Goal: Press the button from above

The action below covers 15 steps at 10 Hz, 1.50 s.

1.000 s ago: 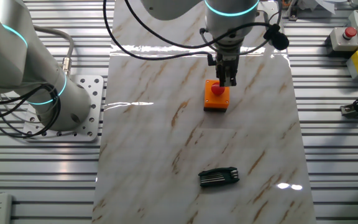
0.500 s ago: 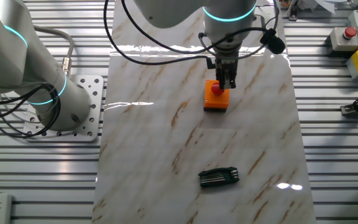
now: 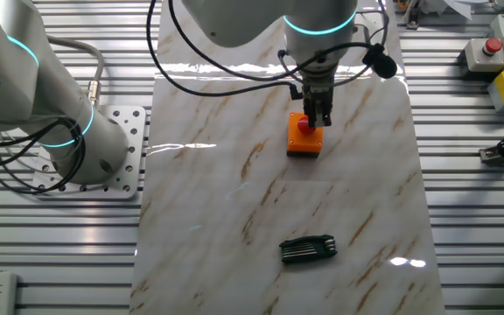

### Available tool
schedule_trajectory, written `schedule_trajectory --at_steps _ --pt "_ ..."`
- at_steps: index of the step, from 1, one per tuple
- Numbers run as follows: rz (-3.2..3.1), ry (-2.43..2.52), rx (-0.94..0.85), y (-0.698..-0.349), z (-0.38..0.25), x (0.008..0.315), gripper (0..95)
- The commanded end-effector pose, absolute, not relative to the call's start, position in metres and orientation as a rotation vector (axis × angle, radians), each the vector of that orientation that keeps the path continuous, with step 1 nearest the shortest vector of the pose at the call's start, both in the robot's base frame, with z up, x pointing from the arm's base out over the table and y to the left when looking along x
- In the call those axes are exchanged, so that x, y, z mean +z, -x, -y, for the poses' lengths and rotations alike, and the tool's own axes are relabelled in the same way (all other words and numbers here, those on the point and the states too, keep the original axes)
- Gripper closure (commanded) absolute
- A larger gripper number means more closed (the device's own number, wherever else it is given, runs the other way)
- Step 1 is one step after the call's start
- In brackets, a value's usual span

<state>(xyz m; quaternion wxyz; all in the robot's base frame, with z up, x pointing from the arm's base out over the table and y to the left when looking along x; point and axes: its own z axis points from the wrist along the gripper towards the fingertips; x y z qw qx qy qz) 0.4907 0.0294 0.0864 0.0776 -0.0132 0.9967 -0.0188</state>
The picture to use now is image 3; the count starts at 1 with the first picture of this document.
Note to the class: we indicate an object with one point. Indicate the orange box with red button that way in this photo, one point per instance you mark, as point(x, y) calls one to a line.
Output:
point(304, 142)

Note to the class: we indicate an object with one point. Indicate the marble pattern mat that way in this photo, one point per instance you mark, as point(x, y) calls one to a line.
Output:
point(278, 205)

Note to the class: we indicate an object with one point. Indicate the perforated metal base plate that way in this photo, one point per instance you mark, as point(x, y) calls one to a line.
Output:
point(131, 149)

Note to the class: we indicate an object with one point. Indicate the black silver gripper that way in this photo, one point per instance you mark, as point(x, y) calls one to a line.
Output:
point(318, 85)

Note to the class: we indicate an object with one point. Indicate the white crumpled paper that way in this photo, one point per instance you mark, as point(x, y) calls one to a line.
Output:
point(453, 6)

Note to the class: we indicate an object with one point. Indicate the large grey box red button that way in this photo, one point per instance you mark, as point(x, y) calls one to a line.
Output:
point(481, 57)

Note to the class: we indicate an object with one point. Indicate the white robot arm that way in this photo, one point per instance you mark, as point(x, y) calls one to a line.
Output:
point(24, 87)

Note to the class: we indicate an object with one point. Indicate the dark green folding hex key set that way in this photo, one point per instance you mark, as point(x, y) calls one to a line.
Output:
point(308, 249)

